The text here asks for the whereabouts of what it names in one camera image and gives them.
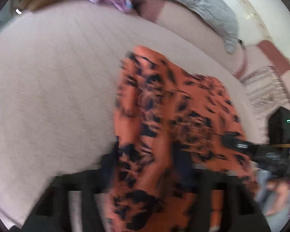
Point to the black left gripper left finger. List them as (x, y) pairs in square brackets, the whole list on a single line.
[(53, 211)]

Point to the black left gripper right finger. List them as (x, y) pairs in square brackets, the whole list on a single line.
[(239, 211)]

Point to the orange black floral garment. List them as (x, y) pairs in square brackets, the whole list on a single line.
[(159, 106)]

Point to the person's right hand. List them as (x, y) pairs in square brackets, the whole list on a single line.
[(273, 198)]

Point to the striped floral pillow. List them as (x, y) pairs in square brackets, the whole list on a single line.
[(265, 91)]

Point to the pink maroon headboard cushion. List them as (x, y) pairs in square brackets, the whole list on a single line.
[(188, 25)]

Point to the grey quilted blanket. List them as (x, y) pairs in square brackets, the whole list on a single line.
[(218, 15)]

